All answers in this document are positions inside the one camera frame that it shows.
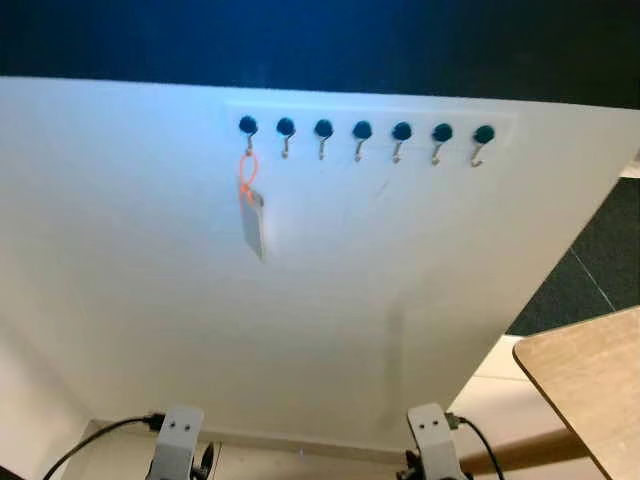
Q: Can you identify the white hook rail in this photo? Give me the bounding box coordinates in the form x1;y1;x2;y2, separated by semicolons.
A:
225;100;521;167

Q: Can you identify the light wooden table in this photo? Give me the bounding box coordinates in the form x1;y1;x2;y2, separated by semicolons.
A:
460;307;640;480

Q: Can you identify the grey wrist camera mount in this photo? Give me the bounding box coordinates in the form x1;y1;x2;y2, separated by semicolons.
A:
407;402;463;480
148;405;206;480

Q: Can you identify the dark carpet rug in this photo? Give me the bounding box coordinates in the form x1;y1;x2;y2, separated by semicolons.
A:
505;178;640;337

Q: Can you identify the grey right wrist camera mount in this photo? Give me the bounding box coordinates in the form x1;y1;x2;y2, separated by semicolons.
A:
407;402;463;480

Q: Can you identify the key tag with orange loop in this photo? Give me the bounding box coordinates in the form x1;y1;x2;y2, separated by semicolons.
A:
237;150;268;263

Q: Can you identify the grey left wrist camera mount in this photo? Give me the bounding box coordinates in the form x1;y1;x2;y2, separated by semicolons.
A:
148;405;206;480

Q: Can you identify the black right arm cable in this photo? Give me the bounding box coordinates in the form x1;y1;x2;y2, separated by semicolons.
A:
446;413;507;480

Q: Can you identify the teal knob metal hook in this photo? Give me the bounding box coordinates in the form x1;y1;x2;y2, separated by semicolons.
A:
313;118;335;162
276;116;298;160
238;115;260;159
389;121;413;165
469;124;497;169
429;122;454;167
351;119;374;164

